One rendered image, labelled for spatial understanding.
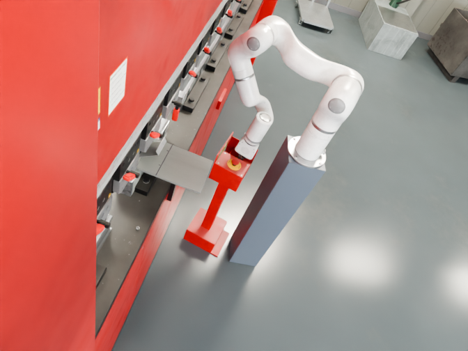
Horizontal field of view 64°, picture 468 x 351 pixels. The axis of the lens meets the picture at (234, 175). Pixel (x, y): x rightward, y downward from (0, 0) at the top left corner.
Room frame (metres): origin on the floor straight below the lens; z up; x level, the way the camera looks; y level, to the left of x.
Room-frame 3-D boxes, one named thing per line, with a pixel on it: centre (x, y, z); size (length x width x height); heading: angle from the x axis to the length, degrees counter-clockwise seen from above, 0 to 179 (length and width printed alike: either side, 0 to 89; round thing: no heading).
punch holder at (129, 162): (0.73, 0.36, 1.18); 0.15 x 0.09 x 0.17; 4
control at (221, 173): (1.35, 0.03, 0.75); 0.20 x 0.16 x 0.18; 175
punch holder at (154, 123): (0.93, 0.37, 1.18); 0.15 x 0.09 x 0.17; 4
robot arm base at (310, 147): (1.35, -0.26, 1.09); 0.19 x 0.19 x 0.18
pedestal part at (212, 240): (1.35, 0.00, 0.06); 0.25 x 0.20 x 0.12; 85
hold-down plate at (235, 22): (2.36, 0.41, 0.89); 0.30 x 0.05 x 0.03; 4
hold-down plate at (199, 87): (1.56, 0.36, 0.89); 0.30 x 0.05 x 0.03; 4
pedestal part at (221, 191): (1.35, 0.03, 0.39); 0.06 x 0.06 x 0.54; 85
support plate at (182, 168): (0.96, 0.23, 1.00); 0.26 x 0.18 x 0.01; 94
